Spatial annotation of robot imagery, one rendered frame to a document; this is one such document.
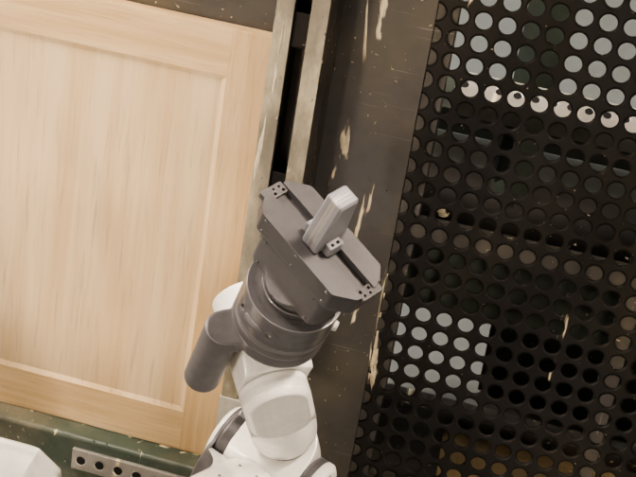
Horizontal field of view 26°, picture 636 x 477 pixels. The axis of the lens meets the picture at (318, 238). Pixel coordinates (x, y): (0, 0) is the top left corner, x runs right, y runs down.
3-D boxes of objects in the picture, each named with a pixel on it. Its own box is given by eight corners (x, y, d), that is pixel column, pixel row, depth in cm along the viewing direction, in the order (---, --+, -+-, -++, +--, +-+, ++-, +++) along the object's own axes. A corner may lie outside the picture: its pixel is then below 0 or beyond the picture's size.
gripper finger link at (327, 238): (358, 188, 108) (335, 231, 113) (328, 205, 107) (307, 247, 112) (371, 203, 108) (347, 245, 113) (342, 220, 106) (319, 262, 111)
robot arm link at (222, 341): (344, 348, 121) (309, 404, 130) (310, 245, 126) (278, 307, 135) (223, 365, 117) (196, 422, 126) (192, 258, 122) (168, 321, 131)
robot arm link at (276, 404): (309, 384, 123) (321, 434, 135) (282, 298, 127) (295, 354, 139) (240, 406, 123) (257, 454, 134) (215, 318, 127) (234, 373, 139)
